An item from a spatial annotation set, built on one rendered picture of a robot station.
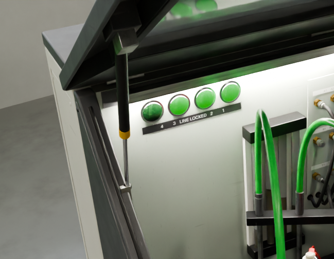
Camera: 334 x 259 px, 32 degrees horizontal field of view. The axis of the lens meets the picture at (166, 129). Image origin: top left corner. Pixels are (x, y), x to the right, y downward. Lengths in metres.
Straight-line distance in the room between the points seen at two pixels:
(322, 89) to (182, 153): 0.36
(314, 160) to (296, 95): 0.19
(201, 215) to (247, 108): 0.28
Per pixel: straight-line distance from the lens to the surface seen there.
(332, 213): 1.38
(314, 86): 1.40
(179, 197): 1.35
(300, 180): 1.32
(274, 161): 0.98
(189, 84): 1.20
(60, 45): 1.32
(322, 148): 1.49
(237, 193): 1.42
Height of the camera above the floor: 1.90
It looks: 27 degrees down
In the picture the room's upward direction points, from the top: 6 degrees counter-clockwise
